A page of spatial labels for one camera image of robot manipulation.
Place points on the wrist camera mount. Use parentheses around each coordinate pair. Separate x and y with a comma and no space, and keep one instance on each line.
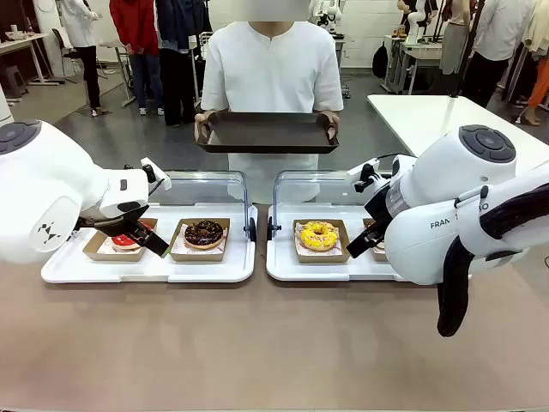
(161,178)
(360,171)

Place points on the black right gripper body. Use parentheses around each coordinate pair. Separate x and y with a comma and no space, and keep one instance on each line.
(379,206)

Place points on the bystander in dark clothes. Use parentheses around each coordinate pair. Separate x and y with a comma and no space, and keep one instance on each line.
(180,77)

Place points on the yellow sprinkled donut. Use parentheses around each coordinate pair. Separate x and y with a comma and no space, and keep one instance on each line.
(315,235)

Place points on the figure in grey skirt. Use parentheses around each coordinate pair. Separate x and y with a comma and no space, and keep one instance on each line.
(454,47)

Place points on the paper liner under red donut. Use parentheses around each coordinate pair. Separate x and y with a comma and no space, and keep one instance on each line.
(107,246)

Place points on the person's left hand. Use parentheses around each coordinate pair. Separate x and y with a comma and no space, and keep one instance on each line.
(334,122)

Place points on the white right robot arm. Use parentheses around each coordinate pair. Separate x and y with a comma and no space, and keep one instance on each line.
(450,171)

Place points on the white cylindrical column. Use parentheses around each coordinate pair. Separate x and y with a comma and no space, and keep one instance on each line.
(3,101)

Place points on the person in white shirt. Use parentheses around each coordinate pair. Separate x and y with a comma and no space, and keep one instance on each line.
(272,64)

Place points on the dark brown serving tray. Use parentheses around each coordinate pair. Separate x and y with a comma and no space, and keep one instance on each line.
(268,131)

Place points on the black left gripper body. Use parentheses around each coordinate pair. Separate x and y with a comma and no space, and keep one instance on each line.
(107,221)

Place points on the white side table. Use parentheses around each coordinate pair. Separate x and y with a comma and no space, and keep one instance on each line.
(429,116)

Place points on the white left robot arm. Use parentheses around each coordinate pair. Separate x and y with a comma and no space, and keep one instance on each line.
(43,184)

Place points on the cardboard box of red donut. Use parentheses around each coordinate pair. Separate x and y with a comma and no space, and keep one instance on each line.
(96,251)

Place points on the white desk with clutter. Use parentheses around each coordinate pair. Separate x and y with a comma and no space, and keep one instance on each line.
(416,51)

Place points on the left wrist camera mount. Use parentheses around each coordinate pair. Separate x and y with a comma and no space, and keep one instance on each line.
(161,178)

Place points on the clear hinged display lid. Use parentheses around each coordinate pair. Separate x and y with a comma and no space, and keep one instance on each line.
(201,189)
(317,189)

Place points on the bystander in orange trousers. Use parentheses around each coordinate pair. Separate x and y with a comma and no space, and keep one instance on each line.
(538,90)

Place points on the cardboard box of chocolate donut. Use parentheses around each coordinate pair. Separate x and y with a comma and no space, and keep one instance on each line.
(193,256)

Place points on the black office chair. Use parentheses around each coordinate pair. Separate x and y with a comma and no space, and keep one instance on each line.
(62,47)

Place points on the cardboard box of yellow donut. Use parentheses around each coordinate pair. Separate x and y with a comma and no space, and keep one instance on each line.
(321,257)

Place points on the black backpack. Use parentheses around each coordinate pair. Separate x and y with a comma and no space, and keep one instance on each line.
(380,62)

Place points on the grey step stool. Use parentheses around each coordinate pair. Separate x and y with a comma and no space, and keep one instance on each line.
(15,79)

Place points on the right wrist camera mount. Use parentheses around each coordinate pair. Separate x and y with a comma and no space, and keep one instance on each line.
(360,171)

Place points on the black clamp pole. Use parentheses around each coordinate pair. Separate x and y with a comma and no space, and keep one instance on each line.
(465,56)

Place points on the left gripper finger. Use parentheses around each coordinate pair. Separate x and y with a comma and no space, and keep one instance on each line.
(137,237)
(154,242)

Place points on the white display tray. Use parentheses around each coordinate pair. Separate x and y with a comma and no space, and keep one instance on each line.
(154,268)
(283,266)

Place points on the white background desk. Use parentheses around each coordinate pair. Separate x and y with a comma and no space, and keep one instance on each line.
(21,40)

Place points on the person's right hand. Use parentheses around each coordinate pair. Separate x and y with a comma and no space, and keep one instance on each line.
(202,126)

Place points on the bystander white shirt dark trousers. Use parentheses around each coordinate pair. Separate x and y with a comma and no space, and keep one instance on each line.
(499,30)

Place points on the paper liner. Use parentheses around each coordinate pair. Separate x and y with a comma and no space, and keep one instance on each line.
(300,251)
(107,246)
(178,245)

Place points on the bystander white top black trousers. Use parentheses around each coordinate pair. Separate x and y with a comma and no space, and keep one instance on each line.
(81,26)

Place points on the chocolate sprinkled donut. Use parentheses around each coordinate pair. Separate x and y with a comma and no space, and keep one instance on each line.
(203,234)

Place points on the bystander in red jacket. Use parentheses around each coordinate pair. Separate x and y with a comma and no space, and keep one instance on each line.
(137,26)

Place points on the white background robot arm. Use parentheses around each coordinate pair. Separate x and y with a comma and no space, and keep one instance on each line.
(323,13)

